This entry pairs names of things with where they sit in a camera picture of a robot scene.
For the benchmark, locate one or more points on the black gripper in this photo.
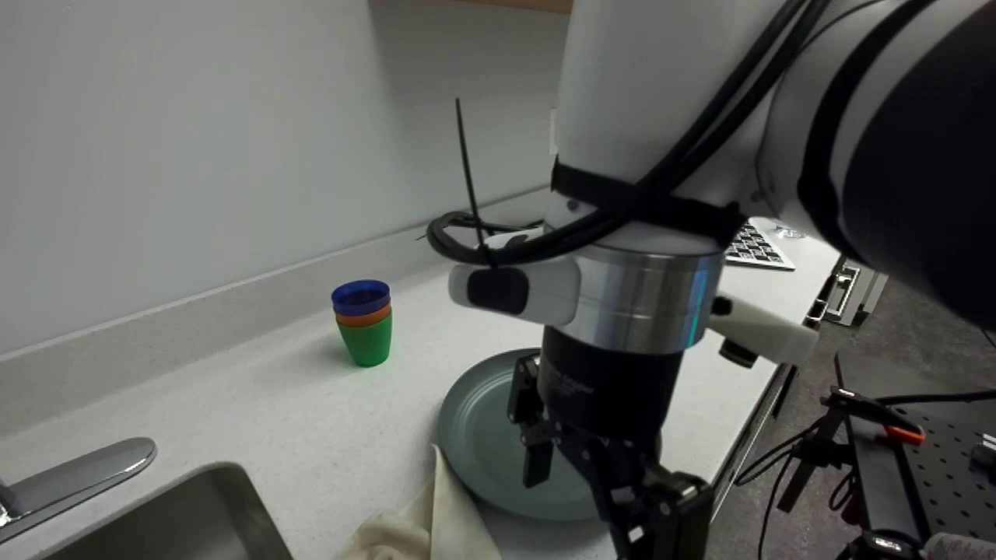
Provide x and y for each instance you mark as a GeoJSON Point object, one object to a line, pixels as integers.
{"type": "Point", "coordinates": [609, 393]}

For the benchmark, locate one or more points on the cream white towel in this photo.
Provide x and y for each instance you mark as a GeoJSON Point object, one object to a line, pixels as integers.
{"type": "Point", "coordinates": [415, 531]}

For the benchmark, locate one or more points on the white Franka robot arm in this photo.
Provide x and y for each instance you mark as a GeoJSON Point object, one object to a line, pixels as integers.
{"type": "Point", "coordinates": [663, 95]}

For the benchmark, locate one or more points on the dark green plate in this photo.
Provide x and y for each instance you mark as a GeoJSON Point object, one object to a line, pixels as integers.
{"type": "Point", "coordinates": [477, 437]}

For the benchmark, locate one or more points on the green plastic cup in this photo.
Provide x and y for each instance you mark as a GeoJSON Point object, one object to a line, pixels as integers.
{"type": "Point", "coordinates": [368, 345]}

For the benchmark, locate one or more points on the orange plastic cup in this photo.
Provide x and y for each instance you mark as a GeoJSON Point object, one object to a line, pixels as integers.
{"type": "Point", "coordinates": [363, 319]}

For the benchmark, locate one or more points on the black tripod with clamps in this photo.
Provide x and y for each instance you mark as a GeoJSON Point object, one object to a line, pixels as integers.
{"type": "Point", "coordinates": [865, 455]}

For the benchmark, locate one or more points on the blue plastic cup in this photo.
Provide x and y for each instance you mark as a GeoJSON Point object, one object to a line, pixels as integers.
{"type": "Point", "coordinates": [363, 298]}

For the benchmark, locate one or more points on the black zip tie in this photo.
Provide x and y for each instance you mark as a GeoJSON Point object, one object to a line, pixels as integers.
{"type": "Point", "coordinates": [467, 176]}

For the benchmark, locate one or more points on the black perforated breadboard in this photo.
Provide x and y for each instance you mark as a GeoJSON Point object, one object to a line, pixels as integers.
{"type": "Point", "coordinates": [961, 467]}

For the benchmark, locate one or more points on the steel sink basin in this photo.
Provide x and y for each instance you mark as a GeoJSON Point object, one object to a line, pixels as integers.
{"type": "Point", "coordinates": [174, 523]}

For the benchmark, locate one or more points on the chrome faucet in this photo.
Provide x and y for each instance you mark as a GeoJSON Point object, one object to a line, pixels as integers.
{"type": "Point", "coordinates": [74, 479]}

